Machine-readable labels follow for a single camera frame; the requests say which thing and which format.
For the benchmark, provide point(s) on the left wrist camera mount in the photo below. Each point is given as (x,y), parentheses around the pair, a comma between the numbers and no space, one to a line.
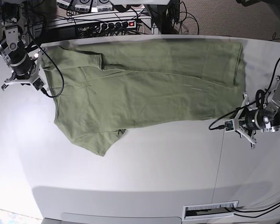
(236,124)

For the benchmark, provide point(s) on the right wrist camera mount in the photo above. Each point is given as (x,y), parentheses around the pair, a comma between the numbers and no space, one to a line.
(35,79)

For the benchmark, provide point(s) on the black power strip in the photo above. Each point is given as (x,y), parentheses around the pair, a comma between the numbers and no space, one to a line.
(102,29)

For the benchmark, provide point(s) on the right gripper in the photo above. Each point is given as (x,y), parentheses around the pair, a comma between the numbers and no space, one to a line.
(21,64)

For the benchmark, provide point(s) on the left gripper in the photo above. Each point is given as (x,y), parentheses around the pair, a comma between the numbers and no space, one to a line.
(254,119)

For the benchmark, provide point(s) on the table cable grommet slot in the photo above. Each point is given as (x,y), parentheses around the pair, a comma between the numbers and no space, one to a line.
(208,211)

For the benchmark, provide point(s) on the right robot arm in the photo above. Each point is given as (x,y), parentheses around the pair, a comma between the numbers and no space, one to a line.
(13,19)

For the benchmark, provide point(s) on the green T-shirt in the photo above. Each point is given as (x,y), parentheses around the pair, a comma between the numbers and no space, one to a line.
(105,89)

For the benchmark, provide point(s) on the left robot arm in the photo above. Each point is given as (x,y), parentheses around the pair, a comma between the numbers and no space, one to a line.
(266,116)

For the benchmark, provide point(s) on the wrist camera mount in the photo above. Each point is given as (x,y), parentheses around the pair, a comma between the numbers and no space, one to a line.
(236,124)
(35,79)

